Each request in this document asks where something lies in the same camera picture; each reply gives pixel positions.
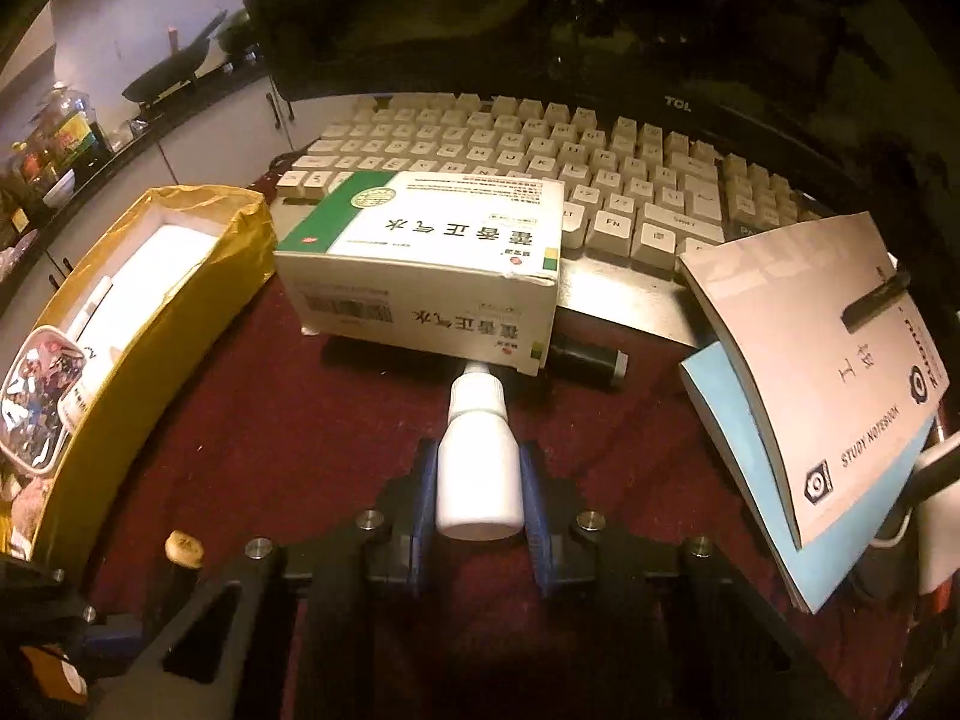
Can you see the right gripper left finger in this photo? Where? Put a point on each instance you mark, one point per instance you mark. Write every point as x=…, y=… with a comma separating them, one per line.
x=408, y=504

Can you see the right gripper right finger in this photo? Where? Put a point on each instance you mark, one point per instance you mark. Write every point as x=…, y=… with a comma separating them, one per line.
x=550, y=507

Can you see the white dropper bottle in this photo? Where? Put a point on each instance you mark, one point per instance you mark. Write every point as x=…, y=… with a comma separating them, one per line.
x=479, y=489

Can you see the cartoon lidded container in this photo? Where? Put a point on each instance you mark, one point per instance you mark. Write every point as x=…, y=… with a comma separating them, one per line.
x=46, y=368

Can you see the green white medicine box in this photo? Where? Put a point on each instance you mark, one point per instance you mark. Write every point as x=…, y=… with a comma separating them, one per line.
x=459, y=265

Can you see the black marker pen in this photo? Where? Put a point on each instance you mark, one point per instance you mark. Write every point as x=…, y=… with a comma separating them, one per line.
x=172, y=581

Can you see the small red-label pill bottle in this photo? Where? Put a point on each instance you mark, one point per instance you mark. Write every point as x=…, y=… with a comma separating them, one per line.
x=108, y=321

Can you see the blue notebook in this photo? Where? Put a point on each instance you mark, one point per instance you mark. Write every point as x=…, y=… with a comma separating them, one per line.
x=812, y=573

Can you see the grey study notebook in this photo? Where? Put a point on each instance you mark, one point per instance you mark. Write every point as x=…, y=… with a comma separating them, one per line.
x=834, y=409

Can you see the white mechanical keyboard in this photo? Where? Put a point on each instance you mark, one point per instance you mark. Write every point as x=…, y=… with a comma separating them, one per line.
x=635, y=194

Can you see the yellow storage box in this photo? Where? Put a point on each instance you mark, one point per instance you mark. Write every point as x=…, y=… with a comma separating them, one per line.
x=209, y=249

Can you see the black pen on notebook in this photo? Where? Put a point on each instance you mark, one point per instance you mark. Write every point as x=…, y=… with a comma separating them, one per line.
x=873, y=304

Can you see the white kitchen cabinets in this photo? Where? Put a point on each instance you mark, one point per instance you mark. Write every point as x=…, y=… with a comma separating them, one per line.
x=229, y=140

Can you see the glass jar on counter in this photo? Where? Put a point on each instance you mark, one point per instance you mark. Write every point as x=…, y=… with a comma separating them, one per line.
x=66, y=125

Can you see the black wok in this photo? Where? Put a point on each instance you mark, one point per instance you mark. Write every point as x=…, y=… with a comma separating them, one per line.
x=176, y=69

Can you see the black computer monitor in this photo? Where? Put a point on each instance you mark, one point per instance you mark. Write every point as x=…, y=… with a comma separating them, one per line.
x=842, y=72

